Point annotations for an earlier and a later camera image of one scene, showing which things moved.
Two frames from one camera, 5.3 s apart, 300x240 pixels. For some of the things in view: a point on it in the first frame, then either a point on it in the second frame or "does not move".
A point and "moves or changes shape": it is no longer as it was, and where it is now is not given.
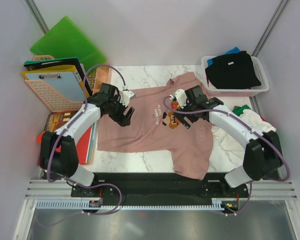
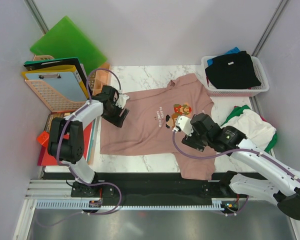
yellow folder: x=73 y=68 does not move
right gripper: x=180 y=116 to x=192 y=141
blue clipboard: x=65 y=82 does not move
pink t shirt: x=154 y=127 moves or changes shape
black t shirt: x=233 y=71 does not move
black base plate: x=158 y=187 does not move
